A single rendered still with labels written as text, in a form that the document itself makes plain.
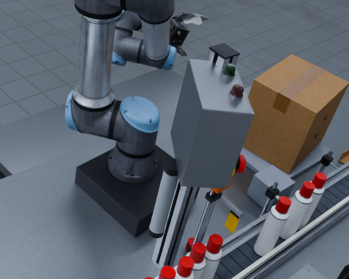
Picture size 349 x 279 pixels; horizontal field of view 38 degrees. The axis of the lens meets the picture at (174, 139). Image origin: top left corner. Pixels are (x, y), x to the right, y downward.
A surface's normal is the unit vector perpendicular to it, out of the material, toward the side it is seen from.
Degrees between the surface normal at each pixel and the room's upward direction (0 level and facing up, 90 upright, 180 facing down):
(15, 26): 0
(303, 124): 90
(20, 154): 0
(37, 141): 0
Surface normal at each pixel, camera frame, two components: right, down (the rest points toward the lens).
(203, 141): 0.12, 0.63
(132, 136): -0.17, 0.60
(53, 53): 0.20, -0.77
